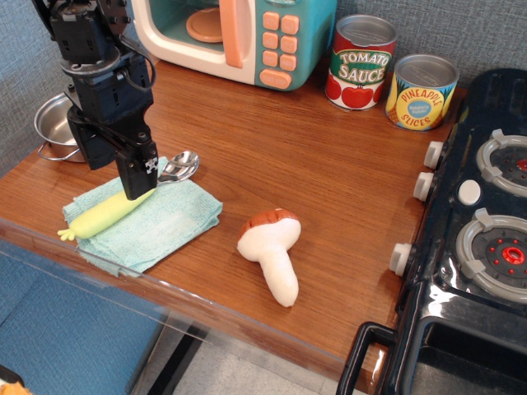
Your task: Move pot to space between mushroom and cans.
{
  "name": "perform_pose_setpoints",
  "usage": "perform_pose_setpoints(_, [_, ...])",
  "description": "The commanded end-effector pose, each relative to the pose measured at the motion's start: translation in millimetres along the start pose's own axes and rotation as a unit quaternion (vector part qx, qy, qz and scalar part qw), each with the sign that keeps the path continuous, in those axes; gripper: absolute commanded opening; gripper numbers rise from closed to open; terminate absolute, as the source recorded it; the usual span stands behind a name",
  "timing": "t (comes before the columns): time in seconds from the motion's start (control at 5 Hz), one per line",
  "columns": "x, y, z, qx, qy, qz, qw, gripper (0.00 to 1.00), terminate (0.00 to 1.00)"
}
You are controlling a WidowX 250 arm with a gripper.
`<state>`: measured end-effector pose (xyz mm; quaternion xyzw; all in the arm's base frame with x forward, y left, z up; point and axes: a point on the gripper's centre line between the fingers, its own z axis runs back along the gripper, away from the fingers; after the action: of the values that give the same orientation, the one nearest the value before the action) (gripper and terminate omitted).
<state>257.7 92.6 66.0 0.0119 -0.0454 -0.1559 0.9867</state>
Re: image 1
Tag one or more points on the plush mushroom toy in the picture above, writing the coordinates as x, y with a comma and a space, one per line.
266, 238

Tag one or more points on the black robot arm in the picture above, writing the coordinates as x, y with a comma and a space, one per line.
86, 31

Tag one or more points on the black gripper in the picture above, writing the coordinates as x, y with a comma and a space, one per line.
109, 100

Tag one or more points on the tomato sauce can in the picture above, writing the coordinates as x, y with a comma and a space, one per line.
363, 49

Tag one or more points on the black toy stove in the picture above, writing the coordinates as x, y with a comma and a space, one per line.
461, 325

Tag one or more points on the light teal folded cloth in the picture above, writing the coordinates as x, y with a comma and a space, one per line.
175, 214

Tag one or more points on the small stainless steel pot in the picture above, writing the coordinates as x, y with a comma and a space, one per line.
52, 126

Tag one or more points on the orange object at corner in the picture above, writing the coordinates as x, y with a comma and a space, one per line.
14, 389

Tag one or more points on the clear acrylic table guard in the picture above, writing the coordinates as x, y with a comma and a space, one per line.
69, 327

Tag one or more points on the teal toy microwave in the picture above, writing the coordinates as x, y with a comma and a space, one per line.
273, 44

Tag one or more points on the spoon with yellow handle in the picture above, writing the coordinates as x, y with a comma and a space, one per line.
113, 209

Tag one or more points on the pineapple slices can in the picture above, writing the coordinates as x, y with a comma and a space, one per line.
421, 90

